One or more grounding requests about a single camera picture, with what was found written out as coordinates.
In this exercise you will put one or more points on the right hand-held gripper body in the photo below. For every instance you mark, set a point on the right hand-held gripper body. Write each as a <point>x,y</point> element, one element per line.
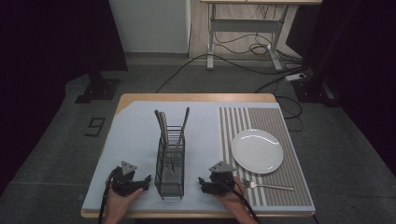
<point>221,179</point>

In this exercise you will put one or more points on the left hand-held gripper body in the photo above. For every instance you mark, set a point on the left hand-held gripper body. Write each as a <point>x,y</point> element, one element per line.
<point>123,183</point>

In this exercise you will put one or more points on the person's left hand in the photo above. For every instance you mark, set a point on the person's left hand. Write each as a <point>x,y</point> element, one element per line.
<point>120,203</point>

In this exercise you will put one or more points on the person's right hand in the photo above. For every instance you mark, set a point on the person's right hand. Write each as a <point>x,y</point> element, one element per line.
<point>232,199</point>

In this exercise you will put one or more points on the light blue table mat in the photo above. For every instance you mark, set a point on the light blue table mat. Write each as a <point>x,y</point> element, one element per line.
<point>137,140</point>

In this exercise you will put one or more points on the white round plate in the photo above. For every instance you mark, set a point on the white round plate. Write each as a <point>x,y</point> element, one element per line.
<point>257,151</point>

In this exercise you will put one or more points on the steel fork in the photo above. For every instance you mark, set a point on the steel fork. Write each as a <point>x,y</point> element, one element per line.
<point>267,186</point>

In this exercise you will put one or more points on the steel cutlery piece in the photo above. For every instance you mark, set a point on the steel cutlery piece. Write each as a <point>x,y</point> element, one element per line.
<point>165,127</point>
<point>159,124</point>
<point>183,127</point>

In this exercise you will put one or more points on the grey striped placemat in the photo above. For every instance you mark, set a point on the grey striped placemat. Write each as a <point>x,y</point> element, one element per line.
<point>295,174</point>

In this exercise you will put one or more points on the black stand base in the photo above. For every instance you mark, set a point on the black stand base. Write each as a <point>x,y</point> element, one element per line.
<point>314,90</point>
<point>98,88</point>

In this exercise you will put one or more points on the white power strip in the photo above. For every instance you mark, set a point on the white power strip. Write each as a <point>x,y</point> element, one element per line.
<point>295,76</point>

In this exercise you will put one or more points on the dark curtain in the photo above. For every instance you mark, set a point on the dark curtain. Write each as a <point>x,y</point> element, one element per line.
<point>46,62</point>
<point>358,62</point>

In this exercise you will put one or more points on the white panel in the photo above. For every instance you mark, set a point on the white panel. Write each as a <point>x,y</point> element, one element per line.
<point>149,25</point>

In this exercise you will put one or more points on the white desk frame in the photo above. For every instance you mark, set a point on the white desk frame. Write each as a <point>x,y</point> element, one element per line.
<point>246,25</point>

